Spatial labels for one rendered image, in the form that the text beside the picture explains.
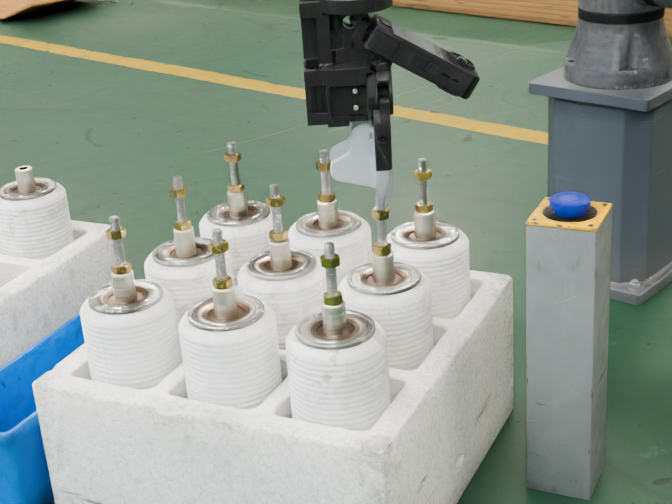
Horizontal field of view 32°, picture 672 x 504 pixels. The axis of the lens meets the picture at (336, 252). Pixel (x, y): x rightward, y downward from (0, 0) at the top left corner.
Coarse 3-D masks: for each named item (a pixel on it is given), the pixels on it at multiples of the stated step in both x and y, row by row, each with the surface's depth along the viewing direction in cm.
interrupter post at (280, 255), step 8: (272, 240) 124; (288, 240) 123; (272, 248) 123; (280, 248) 123; (288, 248) 124; (272, 256) 124; (280, 256) 123; (288, 256) 124; (272, 264) 124; (280, 264) 124; (288, 264) 124
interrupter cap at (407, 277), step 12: (372, 264) 123; (396, 264) 123; (408, 264) 122; (348, 276) 120; (360, 276) 120; (372, 276) 121; (396, 276) 121; (408, 276) 120; (420, 276) 119; (360, 288) 118; (372, 288) 118; (384, 288) 117; (396, 288) 117; (408, 288) 117
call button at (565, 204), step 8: (560, 192) 118; (568, 192) 117; (576, 192) 117; (552, 200) 116; (560, 200) 115; (568, 200) 115; (576, 200) 115; (584, 200) 115; (552, 208) 116; (560, 208) 115; (568, 208) 114; (576, 208) 114; (584, 208) 115; (568, 216) 115; (576, 216) 115
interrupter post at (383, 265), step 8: (376, 256) 118; (384, 256) 118; (392, 256) 118; (376, 264) 118; (384, 264) 118; (392, 264) 119; (376, 272) 119; (384, 272) 119; (392, 272) 119; (376, 280) 119; (384, 280) 119; (392, 280) 119
